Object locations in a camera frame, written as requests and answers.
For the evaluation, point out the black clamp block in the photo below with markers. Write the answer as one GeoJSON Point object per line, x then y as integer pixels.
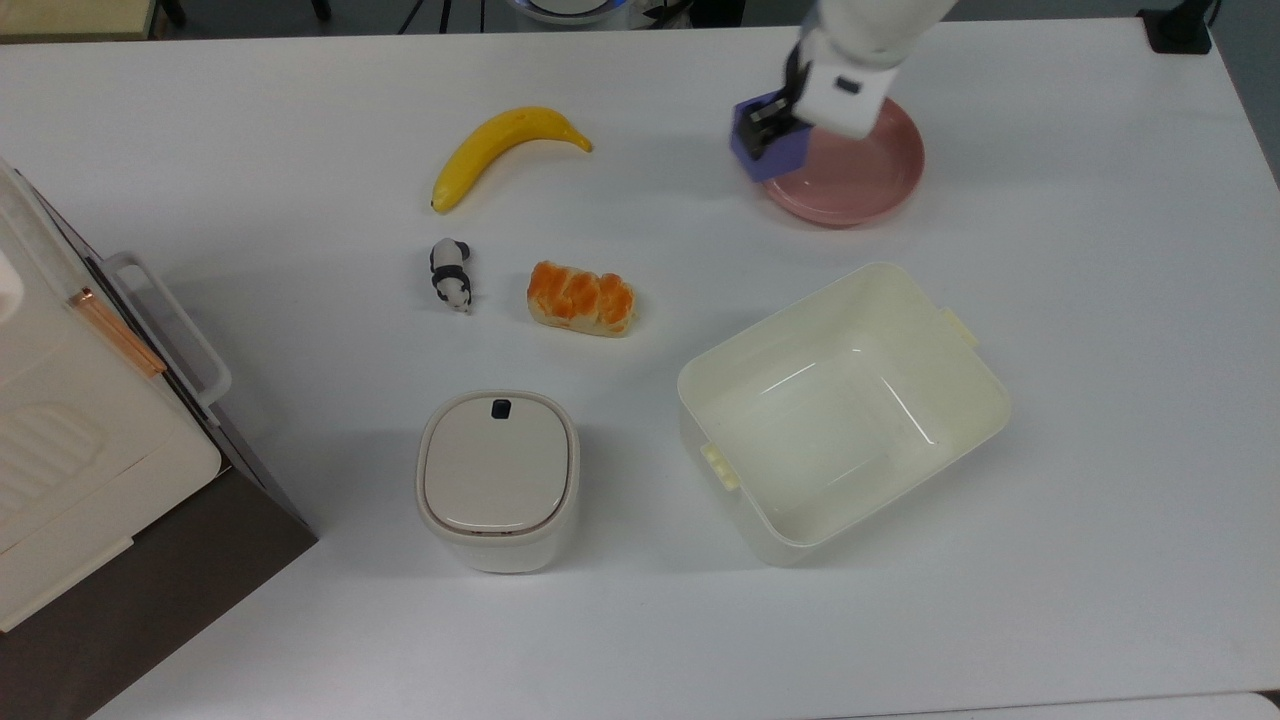
{"type": "Point", "coordinates": [1178, 28]}

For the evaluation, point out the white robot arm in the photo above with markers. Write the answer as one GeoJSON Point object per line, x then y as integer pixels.
{"type": "Point", "coordinates": [870, 40]}

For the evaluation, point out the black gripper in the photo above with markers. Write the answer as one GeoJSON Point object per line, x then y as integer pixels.
{"type": "Point", "coordinates": [775, 112]}

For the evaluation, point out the panda figurine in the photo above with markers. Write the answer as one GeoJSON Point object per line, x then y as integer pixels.
{"type": "Point", "coordinates": [450, 272]}

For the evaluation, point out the small cream trash can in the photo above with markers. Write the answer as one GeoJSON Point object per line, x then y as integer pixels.
{"type": "Point", "coordinates": [498, 480]}

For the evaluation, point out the round white blue base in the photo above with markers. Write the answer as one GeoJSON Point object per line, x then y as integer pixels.
{"type": "Point", "coordinates": [565, 8]}

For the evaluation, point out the yellow toy banana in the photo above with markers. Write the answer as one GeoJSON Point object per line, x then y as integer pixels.
{"type": "Point", "coordinates": [500, 135]}

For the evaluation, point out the white microwave oven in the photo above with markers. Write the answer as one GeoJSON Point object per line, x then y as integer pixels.
{"type": "Point", "coordinates": [170, 590]}

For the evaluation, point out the cream plastic storage box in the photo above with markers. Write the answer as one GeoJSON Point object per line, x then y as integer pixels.
{"type": "Point", "coordinates": [70, 450]}

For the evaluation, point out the white open plastic bin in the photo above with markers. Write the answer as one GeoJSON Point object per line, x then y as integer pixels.
{"type": "Point", "coordinates": [850, 420]}

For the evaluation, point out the toy bread loaf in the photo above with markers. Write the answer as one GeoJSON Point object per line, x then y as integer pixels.
{"type": "Point", "coordinates": [580, 298]}

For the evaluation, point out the wooden desk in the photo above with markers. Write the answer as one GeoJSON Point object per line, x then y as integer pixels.
{"type": "Point", "coordinates": [70, 18]}

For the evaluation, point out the purple cube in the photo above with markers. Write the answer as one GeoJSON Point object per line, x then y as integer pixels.
{"type": "Point", "coordinates": [778, 160]}

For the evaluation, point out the pink plate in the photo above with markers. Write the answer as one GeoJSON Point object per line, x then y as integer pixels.
{"type": "Point", "coordinates": [860, 178]}

